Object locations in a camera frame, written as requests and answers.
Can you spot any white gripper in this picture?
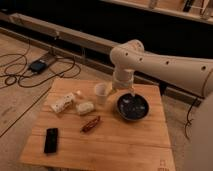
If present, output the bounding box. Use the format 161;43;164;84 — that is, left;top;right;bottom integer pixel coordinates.
112;69;134;89

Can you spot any red chili pepper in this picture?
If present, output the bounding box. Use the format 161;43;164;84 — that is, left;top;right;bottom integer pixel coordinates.
81;116;100;133

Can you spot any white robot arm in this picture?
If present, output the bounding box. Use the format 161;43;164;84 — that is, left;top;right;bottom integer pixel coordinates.
110;39;213;171

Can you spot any white paper cup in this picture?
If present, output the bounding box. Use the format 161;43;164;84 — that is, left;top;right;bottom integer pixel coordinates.
94;83;108;105

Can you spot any dark blue bowl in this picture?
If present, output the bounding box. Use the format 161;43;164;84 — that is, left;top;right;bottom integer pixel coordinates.
116;93;149;121

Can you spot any white spotted box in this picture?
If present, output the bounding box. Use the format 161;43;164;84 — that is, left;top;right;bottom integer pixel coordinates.
50;93;75;113

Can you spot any wooden board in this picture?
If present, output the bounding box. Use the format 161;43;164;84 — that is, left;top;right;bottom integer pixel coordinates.
20;79;175;171

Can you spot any blue power adapter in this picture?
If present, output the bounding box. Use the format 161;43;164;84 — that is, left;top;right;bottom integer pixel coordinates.
29;60;46;73

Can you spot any black phone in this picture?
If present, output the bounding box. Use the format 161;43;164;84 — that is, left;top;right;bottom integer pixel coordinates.
44;128;58;154

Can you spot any black cable right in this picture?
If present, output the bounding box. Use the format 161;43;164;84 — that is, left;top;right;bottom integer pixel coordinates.
184;96;201;141

